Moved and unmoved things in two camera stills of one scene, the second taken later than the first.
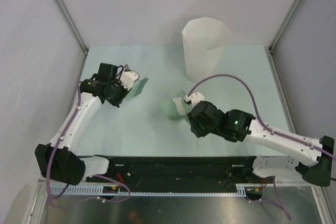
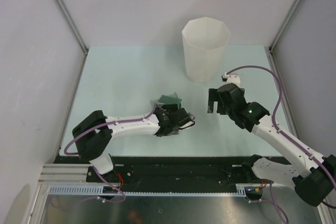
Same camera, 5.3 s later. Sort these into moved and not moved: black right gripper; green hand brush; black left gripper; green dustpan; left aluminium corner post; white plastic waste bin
Moved: green hand brush; black right gripper; green dustpan; black left gripper
Not moved: white plastic waste bin; left aluminium corner post
